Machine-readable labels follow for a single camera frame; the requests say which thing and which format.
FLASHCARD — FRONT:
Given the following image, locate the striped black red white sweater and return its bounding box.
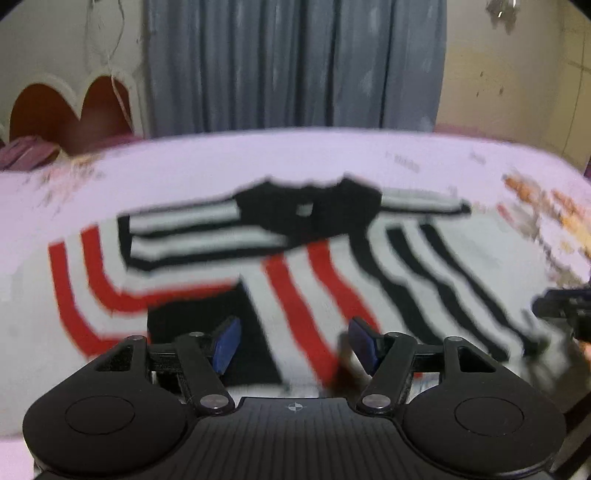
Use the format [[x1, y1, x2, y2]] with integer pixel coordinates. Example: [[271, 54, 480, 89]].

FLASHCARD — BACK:
[[48, 178, 549, 390]]

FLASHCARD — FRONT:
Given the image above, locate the pink floral bed sheet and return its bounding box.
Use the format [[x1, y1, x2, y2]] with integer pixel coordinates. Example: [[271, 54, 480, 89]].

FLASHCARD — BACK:
[[1, 130, 590, 479]]

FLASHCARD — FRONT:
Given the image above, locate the cream round headboard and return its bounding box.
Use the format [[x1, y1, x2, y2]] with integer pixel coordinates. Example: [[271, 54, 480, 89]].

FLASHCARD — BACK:
[[435, 46, 590, 168]]

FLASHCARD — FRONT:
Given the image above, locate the maroon pillow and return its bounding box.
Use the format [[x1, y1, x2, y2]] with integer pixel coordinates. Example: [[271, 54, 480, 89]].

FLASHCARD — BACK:
[[0, 133, 144, 172]]

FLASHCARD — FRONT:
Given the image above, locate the blue grey curtain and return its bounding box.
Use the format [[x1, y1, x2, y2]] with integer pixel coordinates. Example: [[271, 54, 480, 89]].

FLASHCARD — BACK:
[[143, 1, 447, 137]]

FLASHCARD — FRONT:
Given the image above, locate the red heart-shaped headboard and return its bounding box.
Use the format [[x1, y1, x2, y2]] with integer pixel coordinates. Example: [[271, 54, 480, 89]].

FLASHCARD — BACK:
[[1, 67, 146, 155]]

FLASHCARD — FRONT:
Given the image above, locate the white hanging cord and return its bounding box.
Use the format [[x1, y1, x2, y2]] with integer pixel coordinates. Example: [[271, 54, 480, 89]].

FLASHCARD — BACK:
[[82, 0, 136, 126]]

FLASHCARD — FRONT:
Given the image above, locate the wall lamp fixture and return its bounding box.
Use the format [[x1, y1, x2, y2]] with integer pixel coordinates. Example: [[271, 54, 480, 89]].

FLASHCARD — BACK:
[[486, 0, 521, 34]]

